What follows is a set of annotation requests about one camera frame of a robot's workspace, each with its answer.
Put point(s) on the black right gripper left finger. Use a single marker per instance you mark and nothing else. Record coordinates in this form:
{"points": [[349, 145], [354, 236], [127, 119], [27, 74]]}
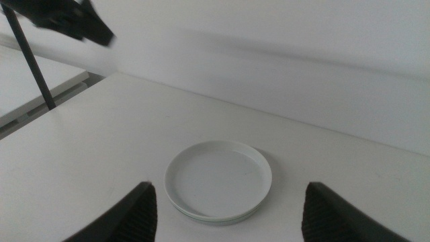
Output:
{"points": [[134, 218]]}

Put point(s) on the black slanted pole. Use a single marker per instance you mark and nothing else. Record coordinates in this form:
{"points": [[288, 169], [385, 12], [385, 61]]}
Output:
{"points": [[31, 60]]}

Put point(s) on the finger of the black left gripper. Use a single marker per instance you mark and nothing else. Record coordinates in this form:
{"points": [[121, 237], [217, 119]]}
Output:
{"points": [[97, 28]]}

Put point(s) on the white shallow bowl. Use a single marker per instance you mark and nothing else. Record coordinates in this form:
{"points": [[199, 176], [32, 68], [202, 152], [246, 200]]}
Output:
{"points": [[218, 178]]}

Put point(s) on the white side table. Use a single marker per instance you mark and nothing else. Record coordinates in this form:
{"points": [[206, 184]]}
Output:
{"points": [[20, 84]]}

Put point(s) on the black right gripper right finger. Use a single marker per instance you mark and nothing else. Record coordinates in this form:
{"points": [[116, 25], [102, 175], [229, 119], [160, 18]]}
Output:
{"points": [[332, 218]]}

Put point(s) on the green shallow bowl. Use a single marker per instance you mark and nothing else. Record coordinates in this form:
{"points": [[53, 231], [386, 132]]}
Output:
{"points": [[201, 218]]}

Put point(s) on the grey shallow bowl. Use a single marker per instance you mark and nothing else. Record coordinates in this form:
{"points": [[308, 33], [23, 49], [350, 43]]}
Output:
{"points": [[218, 223]]}

